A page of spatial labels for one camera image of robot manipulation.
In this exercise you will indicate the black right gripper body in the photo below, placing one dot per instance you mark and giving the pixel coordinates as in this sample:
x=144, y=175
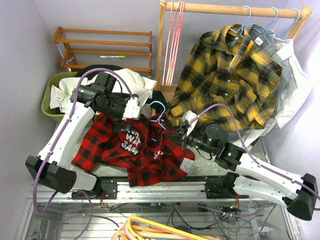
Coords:
x=196, y=139

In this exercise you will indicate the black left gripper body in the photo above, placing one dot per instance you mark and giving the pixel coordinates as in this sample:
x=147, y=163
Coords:
x=113, y=107

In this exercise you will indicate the light blue wire hanger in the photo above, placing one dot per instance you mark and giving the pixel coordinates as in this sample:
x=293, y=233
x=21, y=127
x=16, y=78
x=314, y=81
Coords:
x=155, y=123

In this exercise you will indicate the red black plaid shirt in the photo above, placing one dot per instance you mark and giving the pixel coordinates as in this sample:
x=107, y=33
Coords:
x=125, y=144

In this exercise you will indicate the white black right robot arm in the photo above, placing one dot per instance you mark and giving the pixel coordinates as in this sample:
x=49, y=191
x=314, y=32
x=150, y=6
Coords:
x=250, y=176

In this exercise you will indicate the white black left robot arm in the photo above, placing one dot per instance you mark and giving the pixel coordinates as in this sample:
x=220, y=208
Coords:
x=51, y=167

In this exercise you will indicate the white shirt in basket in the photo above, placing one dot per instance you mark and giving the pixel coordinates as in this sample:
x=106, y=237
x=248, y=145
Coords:
x=135, y=82

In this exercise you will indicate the yellow plaid shirt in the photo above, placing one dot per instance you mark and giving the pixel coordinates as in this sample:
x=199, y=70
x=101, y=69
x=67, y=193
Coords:
x=228, y=81

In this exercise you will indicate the blue hanger under yellow shirt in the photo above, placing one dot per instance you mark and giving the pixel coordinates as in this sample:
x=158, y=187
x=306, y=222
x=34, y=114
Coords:
x=243, y=22

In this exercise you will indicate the grey shirt on hanger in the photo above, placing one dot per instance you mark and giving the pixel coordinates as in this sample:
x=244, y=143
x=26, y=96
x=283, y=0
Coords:
x=287, y=83

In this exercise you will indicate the white shirt on hanger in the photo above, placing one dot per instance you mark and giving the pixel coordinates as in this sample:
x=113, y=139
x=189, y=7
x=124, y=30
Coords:
x=291, y=105

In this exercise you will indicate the blue hanger under grey shirt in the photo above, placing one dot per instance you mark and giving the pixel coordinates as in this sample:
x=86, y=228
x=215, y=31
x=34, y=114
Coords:
x=264, y=31

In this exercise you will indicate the blue hanger under white shirt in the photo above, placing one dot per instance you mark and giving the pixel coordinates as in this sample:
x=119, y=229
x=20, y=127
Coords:
x=284, y=34

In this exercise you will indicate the black garment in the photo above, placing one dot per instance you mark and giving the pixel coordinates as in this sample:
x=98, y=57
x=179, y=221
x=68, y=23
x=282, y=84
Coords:
x=107, y=82

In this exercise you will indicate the green white marker pen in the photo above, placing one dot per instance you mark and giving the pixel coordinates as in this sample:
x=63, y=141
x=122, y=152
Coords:
x=112, y=56

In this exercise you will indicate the wooden shoe rack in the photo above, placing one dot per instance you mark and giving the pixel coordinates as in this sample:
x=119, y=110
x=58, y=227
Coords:
x=83, y=47

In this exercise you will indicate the green laundry basket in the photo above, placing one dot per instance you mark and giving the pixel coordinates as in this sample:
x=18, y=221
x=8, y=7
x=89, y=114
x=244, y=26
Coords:
x=45, y=104

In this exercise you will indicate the orange hangers pile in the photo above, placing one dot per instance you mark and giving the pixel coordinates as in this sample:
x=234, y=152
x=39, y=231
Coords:
x=138, y=228

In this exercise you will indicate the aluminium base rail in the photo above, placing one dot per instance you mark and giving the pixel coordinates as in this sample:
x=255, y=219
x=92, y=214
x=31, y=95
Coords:
x=190, y=189

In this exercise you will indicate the pink wire hangers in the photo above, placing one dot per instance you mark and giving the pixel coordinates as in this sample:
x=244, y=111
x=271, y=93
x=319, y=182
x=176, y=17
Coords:
x=172, y=43

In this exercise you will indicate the wooden clothes rail frame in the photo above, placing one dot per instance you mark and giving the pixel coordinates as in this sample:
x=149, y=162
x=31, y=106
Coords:
x=301, y=15

